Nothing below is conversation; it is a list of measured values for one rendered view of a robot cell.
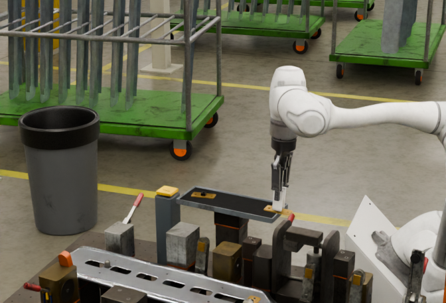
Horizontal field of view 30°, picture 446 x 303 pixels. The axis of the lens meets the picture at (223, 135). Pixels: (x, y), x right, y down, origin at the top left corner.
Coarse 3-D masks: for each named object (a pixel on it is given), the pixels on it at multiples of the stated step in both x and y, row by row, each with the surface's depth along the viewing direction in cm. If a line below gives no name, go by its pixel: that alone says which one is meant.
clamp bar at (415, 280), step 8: (416, 256) 240; (424, 256) 243; (416, 264) 244; (416, 272) 245; (408, 280) 245; (416, 280) 245; (408, 288) 246; (416, 288) 246; (408, 296) 246; (416, 296) 245
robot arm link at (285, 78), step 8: (280, 72) 238; (288, 72) 237; (296, 72) 238; (272, 80) 241; (280, 80) 238; (288, 80) 237; (296, 80) 237; (304, 80) 239; (272, 88) 240; (280, 88) 237; (288, 88) 236; (296, 88) 235; (304, 88) 238; (272, 96) 240; (280, 96) 235; (272, 104) 240; (272, 112) 243; (280, 120) 242
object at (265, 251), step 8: (264, 248) 275; (256, 256) 270; (264, 256) 269; (256, 264) 271; (264, 264) 269; (256, 272) 272; (264, 272) 270; (256, 280) 273; (264, 280) 271; (264, 288) 272; (272, 296) 276
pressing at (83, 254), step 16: (80, 256) 287; (96, 256) 287; (112, 256) 287; (128, 256) 286; (80, 272) 276; (96, 272) 276; (112, 272) 276; (144, 272) 276; (160, 272) 276; (176, 272) 276; (192, 272) 275; (144, 288) 266; (160, 288) 266; (176, 288) 266; (208, 288) 266; (224, 288) 266; (240, 288) 266; (256, 288) 265
